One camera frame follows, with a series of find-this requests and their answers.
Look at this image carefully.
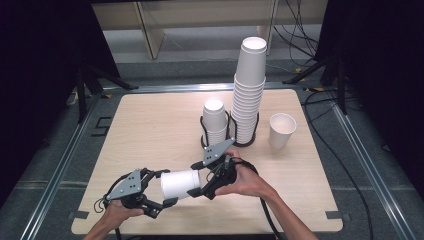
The tall stack of cups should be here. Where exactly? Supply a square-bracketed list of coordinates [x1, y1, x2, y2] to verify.
[230, 36, 269, 145]

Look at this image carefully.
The black curtain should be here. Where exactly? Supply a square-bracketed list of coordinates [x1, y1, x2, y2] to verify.
[0, 0, 121, 204]
[314, 0, 424, 193]

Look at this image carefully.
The short stack of cups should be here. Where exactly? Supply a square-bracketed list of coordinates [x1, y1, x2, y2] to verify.
[202, 98, 230, 148]

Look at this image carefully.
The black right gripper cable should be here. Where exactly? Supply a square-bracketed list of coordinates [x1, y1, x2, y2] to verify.
[229, 157, 280, 240]

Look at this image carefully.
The black wire cup holder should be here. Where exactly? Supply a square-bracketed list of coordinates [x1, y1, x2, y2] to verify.
[199, 109, 260, 151]

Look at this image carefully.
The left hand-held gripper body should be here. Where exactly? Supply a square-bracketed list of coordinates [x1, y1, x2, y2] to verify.
[105, 168, 154, 210]

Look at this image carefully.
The light wooden furniture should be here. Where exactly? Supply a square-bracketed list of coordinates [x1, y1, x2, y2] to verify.
[91, 0, 279, 61]

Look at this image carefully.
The person's left hand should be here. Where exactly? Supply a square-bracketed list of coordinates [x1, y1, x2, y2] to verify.
[99, 199, 145, 230]

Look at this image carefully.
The person's right hand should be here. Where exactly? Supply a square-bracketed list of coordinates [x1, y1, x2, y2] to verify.
[214, 149, 278, 203]

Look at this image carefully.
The bundle of black cables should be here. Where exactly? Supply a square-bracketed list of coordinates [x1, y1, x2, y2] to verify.
[272, 0, 322, 68]

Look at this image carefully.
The metal floor rail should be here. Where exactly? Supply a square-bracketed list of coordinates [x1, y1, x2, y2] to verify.
[19, 89, 103, 240]
[328, 99, 419, 240]
[101, 82, 311, 94]

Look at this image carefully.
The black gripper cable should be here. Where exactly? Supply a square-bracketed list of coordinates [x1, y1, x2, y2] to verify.
[93, 172, 131, 240]
[229, 157, 280, 240]

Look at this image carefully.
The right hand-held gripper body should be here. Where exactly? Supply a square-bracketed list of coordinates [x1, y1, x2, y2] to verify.
[202, 138, 238, 198]

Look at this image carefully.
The long black floor cable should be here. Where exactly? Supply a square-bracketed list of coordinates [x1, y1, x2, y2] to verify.
[300, 89, 374, 240]

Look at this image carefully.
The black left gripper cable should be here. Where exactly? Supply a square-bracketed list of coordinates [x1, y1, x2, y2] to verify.
[93, 172, 131, 240]

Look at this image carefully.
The black metal stand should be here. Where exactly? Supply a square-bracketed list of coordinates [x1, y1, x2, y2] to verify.
[282, 56, 348, 116]
[74, 64, 139, 124]

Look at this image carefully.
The white paper cup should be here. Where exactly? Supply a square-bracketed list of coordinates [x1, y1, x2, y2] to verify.
[268, 112, 298, 150]
[160, 169, 202, 201]

